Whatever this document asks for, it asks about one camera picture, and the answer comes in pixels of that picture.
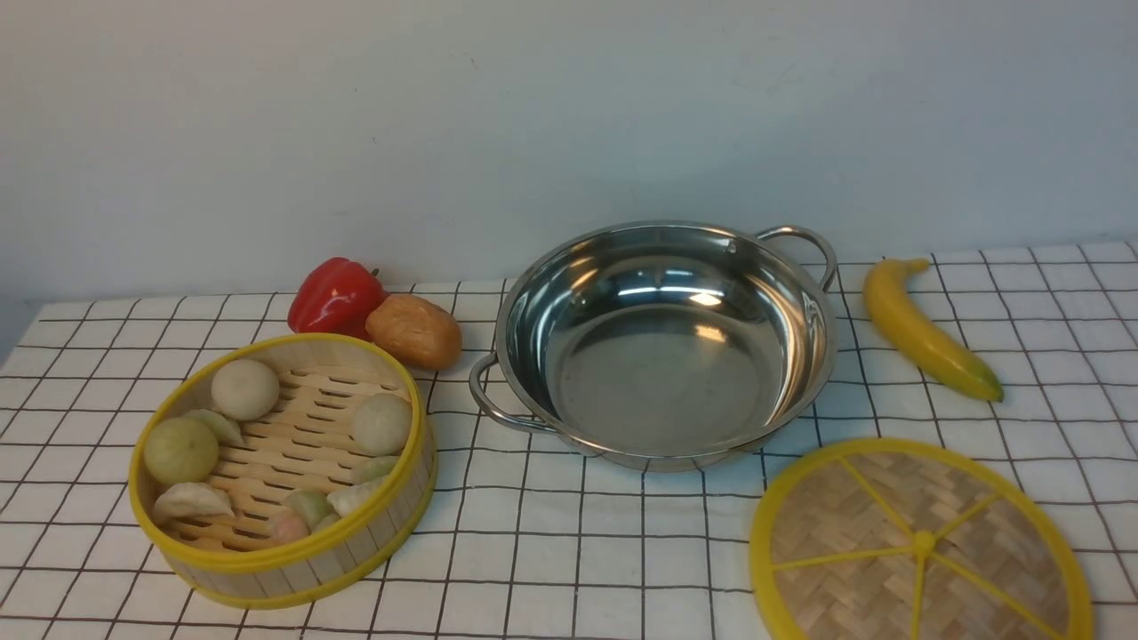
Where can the brown toy potato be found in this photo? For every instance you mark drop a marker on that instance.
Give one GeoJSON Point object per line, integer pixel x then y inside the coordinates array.
{"type": "Point", "coordinates": [416, 332]}

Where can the light green toy dumpling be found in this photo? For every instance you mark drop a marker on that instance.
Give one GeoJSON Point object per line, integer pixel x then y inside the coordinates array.
{"type": "Point", "coordinates": [373, 469]}

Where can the cream toy dumpling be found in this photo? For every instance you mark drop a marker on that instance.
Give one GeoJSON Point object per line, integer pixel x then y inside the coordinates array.
{"type": "Point", "coordinates": [346, 501]}

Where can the white checkered tablecloth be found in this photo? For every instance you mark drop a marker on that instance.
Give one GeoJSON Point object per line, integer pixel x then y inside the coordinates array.
{"type": "Point", "coordinates": [524, 537]}

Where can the white toy dumpling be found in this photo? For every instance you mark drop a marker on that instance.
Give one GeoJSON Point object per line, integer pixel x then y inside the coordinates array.
{"type": "Point", "coordinates": [190, 500]}

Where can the pink toy dumpling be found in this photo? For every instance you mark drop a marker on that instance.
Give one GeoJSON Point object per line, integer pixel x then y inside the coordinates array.
{"type": "Point", "coordinates": [287, 527]}

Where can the yellow woven steamer lid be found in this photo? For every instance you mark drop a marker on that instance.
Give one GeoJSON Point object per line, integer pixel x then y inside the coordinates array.
{"type": "Point", "coordinates": [897, 539]}

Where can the beige toy bun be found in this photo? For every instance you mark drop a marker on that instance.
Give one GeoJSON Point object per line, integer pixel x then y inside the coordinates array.
{"type": "Point", "coordinates": [245, 389]}

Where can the white toy bun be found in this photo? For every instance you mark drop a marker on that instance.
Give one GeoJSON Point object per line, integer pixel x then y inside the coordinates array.
{"type": "Point", "coordinates": [381, 425]}

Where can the green toy bun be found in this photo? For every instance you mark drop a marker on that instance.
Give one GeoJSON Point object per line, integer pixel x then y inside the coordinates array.
{"type": "Point", "coordinates": [180, 450]}

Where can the pale green toy dumpling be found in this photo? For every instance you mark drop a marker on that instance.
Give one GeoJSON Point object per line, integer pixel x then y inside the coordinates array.
{"type": "Point", "coordinates": [227, 431]}

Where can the yellow bamboo steamer basket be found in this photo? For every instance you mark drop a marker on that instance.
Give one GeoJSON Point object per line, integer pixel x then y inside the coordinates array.
{"type": "Point", "coordinates": [303, 443]}

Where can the yellow toy banana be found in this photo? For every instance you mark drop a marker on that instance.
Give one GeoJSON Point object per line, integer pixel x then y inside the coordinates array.
{"type": "Point", "coordinates": [904, 325]}

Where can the stainless steel pot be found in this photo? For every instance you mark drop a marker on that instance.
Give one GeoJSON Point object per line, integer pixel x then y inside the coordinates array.
{"type": "Point", "coordinates": [664, 345]}

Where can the red toy bell pepper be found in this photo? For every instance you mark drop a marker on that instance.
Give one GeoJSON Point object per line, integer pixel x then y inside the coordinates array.
{"type": "Point", "coordinates": [337, 297]}

